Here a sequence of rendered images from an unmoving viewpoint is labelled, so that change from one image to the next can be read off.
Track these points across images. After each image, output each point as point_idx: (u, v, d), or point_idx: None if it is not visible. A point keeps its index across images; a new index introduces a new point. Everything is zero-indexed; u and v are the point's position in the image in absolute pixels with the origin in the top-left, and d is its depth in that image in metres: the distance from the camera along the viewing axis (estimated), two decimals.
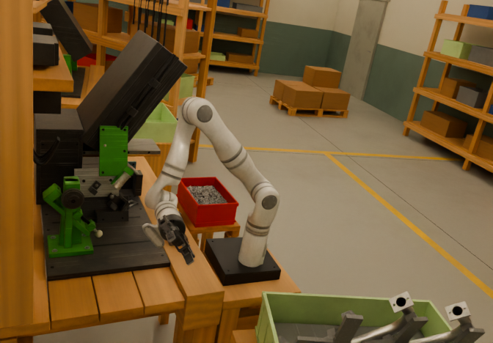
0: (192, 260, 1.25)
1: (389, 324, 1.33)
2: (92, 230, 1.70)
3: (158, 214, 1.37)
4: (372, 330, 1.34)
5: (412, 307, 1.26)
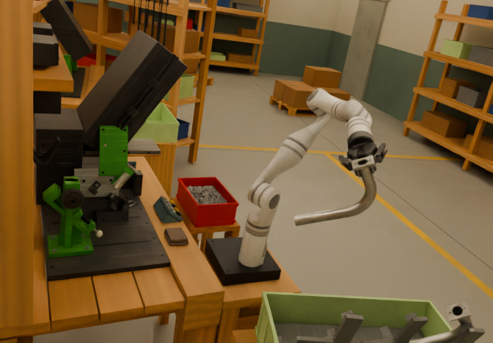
0: (373, 166, 1.18)
1: (350, 206, 1.27)
2: (92, 230, 1.70)
3: None
4: (331, 209, 1.29)
5: (375, 180, 1.21)
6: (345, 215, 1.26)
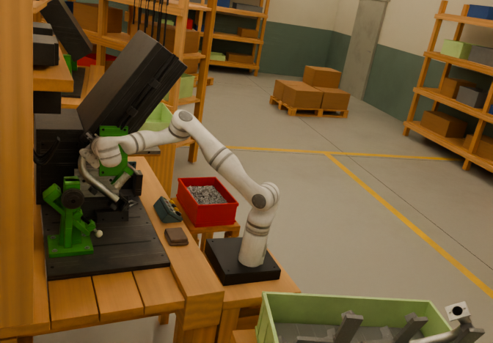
0: None
1: (88, 175, 1.83)
2: (92, 230, 1.70)
3: None
4: (98, 183, 1.86)
5: (85, 148, 1.83)
6: None
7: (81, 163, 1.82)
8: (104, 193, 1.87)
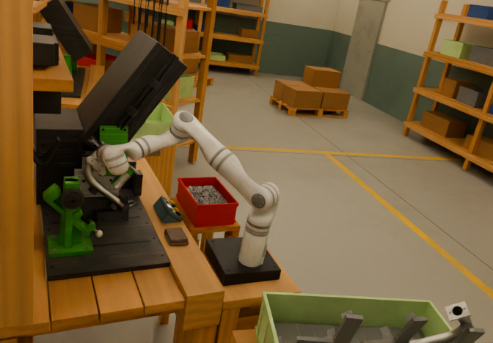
0: None
1: (95, 182, 1.85)
2: (92, 230, 1.70)
3: None
4: (105, 190, 1.87)
5: (91, 155, 1.84)
6: None
7: (88, 170, 1.83)
8: (111, 199, 1.89)
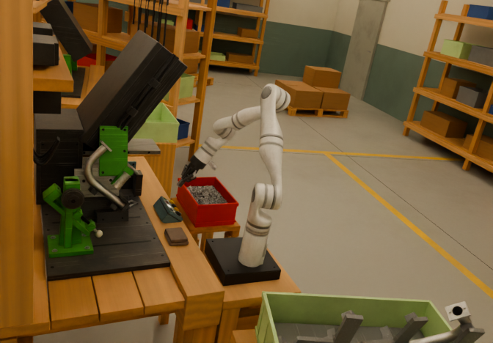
0: (178, 185, 2.06)
1: (95, 182, 1.85)
2: (92, 230, 1.70)
3: None
4: (105, 190, 1.87)
5: (91, 155, 1.84)
6: None
7: (88, 170, 1.83)
8: (111, 199, 1.89)
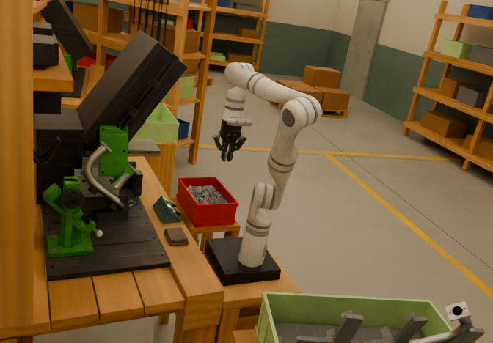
0: (221, 157, 1.69)
1: (95, 182, 1.85)
2: (92, 230, 1.70)
3: (243, 111, 1.63)
4: (105, 190, 1.87)
5: (91, 155, 1.84)
6: None
7: (88, 170, 1.83)
8: (111, 199, 1.89)
